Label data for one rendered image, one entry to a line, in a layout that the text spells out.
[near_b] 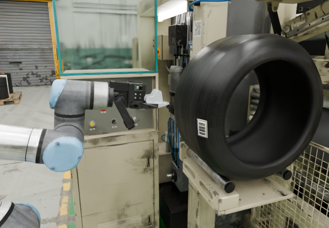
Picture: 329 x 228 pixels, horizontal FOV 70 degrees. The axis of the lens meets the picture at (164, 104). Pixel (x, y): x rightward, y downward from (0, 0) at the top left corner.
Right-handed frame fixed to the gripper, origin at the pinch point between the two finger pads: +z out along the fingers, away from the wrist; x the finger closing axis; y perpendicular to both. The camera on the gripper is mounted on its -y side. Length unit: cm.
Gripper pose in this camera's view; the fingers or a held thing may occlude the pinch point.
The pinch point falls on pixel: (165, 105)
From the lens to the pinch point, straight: 83.4
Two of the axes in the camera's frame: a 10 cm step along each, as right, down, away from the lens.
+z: 9.4, 0.4, 3.4
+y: 1.1, -9.7, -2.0
